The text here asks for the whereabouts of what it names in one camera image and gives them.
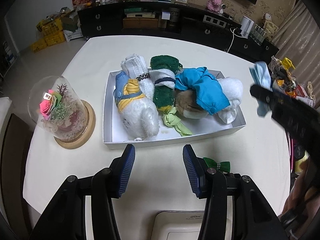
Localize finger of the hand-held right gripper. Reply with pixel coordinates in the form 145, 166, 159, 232
250, 84, 275, 105

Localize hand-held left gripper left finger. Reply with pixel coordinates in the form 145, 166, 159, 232
30, 144, 136, 240

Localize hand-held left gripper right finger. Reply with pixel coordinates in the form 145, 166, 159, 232
182, 144, 285, 240

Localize light blue cloth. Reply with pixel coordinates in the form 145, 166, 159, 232
249, 61, 273, 117

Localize green ribbon bow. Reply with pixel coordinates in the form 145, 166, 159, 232
202, 157, 232, 173

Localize white fluffy plush toy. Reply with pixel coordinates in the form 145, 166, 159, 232
217, 77, 244, 125

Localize white cardboard box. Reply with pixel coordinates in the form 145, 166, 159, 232
103, 70, 247, 150

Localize teal blue garment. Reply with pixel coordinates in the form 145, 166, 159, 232
174, 67, 230, 115

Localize white plush bear blue overalls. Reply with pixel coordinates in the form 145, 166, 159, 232
114, 70, 160, 140

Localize light green cloth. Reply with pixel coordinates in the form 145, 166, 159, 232
162, 107, 193, 137

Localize brown plush toy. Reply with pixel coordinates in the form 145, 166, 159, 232
173, 90, 208, 118

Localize green knitted cloth roll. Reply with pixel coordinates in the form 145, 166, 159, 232
150, 55, 184, 114

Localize white towel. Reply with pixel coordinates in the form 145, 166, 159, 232
121, 53, 155, 99

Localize person's right forearm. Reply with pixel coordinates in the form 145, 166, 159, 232
282, 152, 318, 233

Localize pile of snack packets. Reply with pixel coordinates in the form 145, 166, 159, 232
270, 56, 315, 105

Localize yellow toy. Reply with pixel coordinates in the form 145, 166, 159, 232
281, 57, 295, 72

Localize beige plastic case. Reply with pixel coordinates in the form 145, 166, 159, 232
150, 210, 208, 240

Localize row of clear glass bottles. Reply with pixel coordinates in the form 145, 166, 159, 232
251, 25, 267, 45

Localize beige curtain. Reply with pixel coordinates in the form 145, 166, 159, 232
271, 0, 320, 90

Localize cream plush doll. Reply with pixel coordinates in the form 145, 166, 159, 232
261, 13, 279, 40

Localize white water dispenser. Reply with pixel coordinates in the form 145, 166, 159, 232
240, 16, 254, 39

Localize glass dome with rose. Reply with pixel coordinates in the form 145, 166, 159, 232
27, 75, 96, 150

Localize pink plush toy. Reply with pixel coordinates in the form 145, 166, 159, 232
206, 0, 222, 12

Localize white and brown chair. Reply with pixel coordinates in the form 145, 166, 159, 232
0, 96, 33, 230

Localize brown wooden box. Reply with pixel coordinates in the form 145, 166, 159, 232
122, 17, 160, 29

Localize white plastic crate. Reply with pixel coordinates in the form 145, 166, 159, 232
64, 30, 83, 42

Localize white set-top box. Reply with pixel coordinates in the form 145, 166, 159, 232
125, 12, 157, 18

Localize black television cabinet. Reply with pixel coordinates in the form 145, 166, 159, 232
77, 1, 279, 60

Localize yellow plastic crate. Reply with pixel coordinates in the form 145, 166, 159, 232
45, 31, 66, 47
30, 40, 48, 53
37, 17, 63, 37

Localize green cardboard box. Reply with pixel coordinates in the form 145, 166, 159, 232
61, 11, 80, 32

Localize white power cable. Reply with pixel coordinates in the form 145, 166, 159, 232
226, 27, 243, 53

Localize white triple switch panel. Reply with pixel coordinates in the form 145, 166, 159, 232
203, 15, 227, 27

